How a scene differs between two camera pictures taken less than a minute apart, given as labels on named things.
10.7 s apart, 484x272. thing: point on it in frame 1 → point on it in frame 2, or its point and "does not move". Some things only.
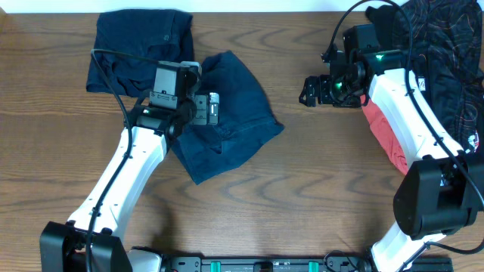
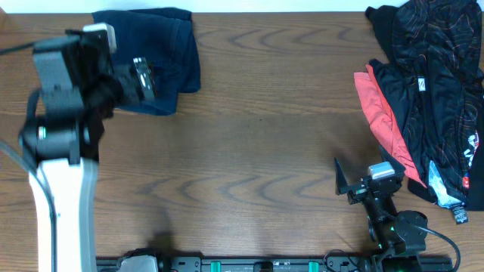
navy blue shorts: (246, 118) → (166, 38)
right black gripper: (325, 97) → (357, 194)
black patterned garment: (442, 43) does not move
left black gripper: (203, 103) → (134, 93)
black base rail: (336, 263) does not move
